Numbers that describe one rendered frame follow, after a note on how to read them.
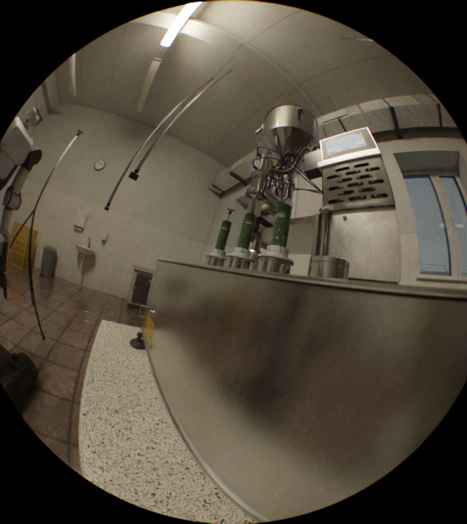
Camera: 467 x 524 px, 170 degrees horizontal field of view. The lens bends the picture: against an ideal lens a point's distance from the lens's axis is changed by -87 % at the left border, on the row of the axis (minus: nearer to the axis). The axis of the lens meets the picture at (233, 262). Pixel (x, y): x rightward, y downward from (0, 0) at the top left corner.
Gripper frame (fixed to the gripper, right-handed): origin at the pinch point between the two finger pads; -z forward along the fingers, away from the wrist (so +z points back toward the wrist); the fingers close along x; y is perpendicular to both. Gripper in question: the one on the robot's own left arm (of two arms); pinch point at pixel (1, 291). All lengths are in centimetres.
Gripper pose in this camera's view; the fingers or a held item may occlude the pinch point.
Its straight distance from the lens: 125.4
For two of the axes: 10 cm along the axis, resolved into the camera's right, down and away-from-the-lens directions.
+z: 0.7, -10.0, 0.5
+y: -4.6, 0.1, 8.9
